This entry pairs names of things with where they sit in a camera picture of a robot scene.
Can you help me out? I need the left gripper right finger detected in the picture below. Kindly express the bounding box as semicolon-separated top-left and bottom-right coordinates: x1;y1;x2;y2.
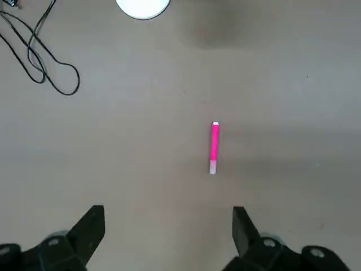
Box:
225;207;350;271

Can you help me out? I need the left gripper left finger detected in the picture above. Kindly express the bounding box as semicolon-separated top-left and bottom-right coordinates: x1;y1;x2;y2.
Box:
0;205;105;271

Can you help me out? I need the pink marker with white end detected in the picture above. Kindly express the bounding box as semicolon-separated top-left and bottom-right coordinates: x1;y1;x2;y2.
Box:
209;121;221;175

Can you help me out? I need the white desk lamp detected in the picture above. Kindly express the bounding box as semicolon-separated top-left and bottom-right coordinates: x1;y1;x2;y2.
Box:
115;0;172;20

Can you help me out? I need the black lamp power cable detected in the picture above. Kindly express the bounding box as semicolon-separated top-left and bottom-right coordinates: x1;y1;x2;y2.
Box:
0;0;81;96

